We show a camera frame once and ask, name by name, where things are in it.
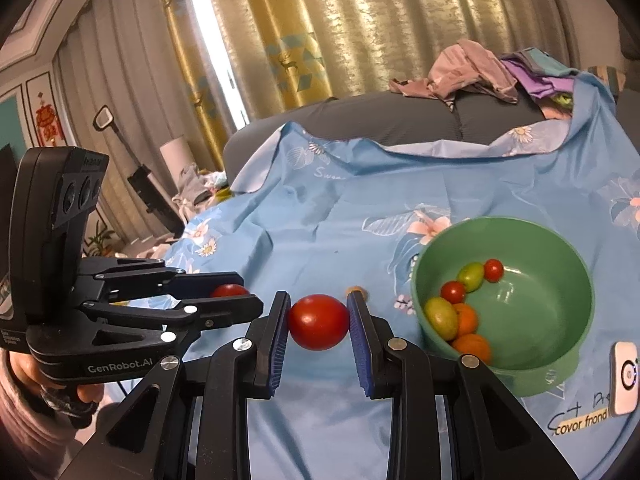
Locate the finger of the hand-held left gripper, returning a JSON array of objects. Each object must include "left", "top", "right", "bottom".
[
  {"left": 79, "top": 257, "right": 246, "bottom": 306},
  {"left": 81, "top": 295, "right": 265, "bottom": 346}
]

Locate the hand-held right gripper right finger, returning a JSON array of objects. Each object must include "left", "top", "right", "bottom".
[{"left": 347, "top": 291, "right": 581, "bottom": 480}]

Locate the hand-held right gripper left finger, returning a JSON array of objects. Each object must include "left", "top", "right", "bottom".
[{"left": 57, "top": 290, "right": 292, "bottom": 480}]

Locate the large green tomato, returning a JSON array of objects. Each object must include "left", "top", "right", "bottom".
[{"left": 424, "top": 297, "right": 460, "bottom": 341}]

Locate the orange mandarin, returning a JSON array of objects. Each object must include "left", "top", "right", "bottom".
[
  {"left": 451, "top": 334, "right": 493, "bottom": 365},
  {"left": 452, "top": 303, "right": 480, "bottom": 338}
]

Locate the small green tomato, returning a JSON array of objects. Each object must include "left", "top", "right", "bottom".
[{"left": 456, "top": 261, "right": 486, "bottom": 293}]

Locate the green plastic bowl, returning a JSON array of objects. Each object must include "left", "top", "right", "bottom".
[{"left": 410, "top": 216, "right": 596, "bottom": 399}]

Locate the person's left hand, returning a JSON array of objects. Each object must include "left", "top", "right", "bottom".
[{"left": 0, "top": 349, "right": 104, "bottom": 431}]

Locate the green potted plant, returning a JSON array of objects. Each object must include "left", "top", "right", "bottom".
[{"left": 82, "top": 222, "right": 119, "bottom": 259}]

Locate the pile of grey white clothes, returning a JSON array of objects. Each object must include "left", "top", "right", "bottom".
[{"left": 172, "top": 162, "right": 234, "bottom": 212}]

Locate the black stick vacuum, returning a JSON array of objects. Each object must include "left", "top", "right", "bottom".
[{"left": 93, "top": 104, "right": 187, "bottom": 237}]

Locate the blue floral cloth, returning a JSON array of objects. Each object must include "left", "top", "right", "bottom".
[{"left": 165, "top": 72, "right": 640, "bottom": 480}]

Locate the white cylindrical object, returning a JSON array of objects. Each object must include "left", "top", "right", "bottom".
[{"left": 160, "top": 135, "right": 194, "bottom": 177}]

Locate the grey curtain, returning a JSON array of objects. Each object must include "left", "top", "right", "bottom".
[{"left": 52, "top": 0, "right": 228, "bottom": 243}]

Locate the gold deer-print curtain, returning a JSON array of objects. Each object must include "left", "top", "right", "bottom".
[
  {"left": 200, "top": 0, "right": 351, "bottom": 128},
  {"left": 152, "top": 0, "right": 237, "bottom": 163}
]

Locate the grey sofa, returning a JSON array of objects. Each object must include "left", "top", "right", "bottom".
[{"left": 222, "top": 10, "right": 640, "bottom": 196}]

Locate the white small device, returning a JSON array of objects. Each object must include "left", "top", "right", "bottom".
[{"left": 610, "top": 341, "right": 640, "bottom": 416}]

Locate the pink garment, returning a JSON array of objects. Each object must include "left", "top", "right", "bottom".
[{"left": 389, "top": 38, "right": 521, "bottom": 107}]

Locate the purple garment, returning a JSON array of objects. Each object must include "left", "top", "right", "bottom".
[{"left": 500, "top": 49, "right": 582, "bottom": 102}]

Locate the beige shimmer curtain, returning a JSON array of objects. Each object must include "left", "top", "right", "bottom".
[{"left": 320, "top": 0, "right": 557, "bottom": 102}]

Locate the red wall ornament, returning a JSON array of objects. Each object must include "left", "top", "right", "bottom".
[{"left": 35, "top": 91, "right": 64, "bottom": 147}]

